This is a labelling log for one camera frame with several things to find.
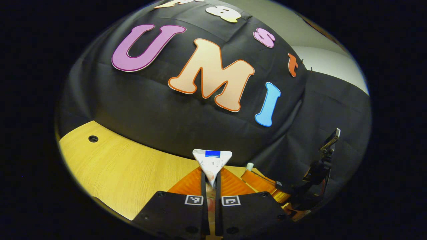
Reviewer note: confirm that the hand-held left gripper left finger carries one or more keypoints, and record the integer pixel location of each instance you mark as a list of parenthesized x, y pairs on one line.
[(176, 215)]

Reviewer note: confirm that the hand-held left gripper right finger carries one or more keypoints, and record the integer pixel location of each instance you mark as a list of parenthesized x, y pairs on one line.
[(253, 215)]

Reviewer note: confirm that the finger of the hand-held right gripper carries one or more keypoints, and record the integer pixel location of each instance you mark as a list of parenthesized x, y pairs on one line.
[(263, 185), (295, 213)]

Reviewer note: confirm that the white toothpaste tube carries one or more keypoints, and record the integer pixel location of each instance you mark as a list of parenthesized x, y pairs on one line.
[(212, 163)]

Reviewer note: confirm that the yellow wooden desktop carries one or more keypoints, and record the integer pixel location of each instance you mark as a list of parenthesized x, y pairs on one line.
[(126, 173)]

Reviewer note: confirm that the black backdrop cloth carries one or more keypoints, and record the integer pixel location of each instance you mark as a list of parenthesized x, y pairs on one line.
[(150, 116)]

